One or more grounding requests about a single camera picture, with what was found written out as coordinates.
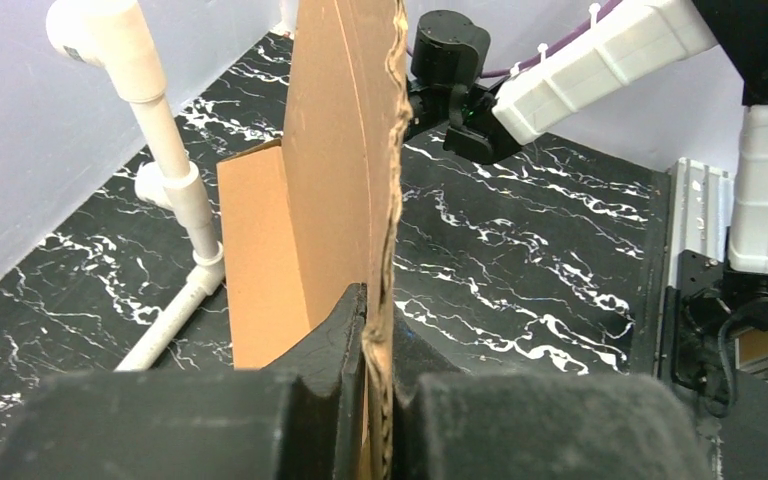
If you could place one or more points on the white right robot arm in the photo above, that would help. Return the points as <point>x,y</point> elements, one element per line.
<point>621,42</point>

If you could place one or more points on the black front mounting rail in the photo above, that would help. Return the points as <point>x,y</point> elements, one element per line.
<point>705,334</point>

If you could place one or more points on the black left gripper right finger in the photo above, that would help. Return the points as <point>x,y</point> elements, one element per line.
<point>529,425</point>

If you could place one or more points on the brown cardboard box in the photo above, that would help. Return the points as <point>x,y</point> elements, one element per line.
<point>310,213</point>

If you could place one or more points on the white PVC pipe frame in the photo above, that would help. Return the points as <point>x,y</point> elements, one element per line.
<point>114,35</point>

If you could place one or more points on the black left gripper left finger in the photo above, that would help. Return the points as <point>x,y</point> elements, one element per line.
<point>300,417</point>

